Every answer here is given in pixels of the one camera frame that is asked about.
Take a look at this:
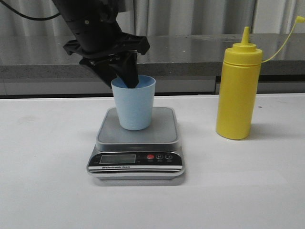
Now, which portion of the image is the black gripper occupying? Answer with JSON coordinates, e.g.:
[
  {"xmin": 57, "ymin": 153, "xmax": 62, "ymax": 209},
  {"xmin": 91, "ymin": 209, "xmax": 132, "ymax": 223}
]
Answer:
[{"xmin": 63, "ymin": 18, "xmax": 150, "ymax": 88}]

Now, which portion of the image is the light blue plastic cup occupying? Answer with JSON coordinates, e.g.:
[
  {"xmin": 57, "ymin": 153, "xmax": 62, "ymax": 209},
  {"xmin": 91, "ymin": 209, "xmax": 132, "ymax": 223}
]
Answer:
[{"xmin": 111, "ymin": 75, "xmax": 156, "ymax": 131}]

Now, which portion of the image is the yellow squeeze bottle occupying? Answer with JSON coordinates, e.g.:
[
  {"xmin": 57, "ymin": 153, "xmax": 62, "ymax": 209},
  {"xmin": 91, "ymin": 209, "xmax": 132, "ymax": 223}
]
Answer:
[{"xmin": 215, "ymin": 27, "xmax": 290, "ymax": 140}]

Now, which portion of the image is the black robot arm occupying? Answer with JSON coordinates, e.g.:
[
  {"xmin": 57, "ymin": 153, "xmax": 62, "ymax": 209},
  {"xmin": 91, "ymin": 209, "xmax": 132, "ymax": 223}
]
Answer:
[{"xmin": 53, "ymin": 0, "xmax": 150, "ymax": 88}]

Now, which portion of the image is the silver digital kitchen scale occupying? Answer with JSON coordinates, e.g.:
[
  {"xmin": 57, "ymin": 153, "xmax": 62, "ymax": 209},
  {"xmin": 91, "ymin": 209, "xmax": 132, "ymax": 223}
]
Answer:
[{"xmin": 87, "ymin": 107, "xmax": 185, "ymax": 186}]

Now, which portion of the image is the grey stone counter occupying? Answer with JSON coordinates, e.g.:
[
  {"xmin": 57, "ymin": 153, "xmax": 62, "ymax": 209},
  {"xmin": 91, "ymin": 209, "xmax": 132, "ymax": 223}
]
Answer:
[{"xmin": 0, "ymin": 33, "xmax": 305, "ymax": 97}]

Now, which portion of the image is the grey curtain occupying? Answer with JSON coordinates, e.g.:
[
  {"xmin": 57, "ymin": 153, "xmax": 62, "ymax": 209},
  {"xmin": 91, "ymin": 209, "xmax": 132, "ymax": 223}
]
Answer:
[{"xmin": 0, "ymin": 0, "xmax": 258, "ymax": 36}]

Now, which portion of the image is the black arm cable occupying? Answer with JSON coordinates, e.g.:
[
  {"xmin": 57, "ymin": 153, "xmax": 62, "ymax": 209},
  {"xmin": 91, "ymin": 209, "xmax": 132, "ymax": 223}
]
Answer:
[{"xmin": 0, "ymin": 0, "xmax": 61, "ymax": 20}]

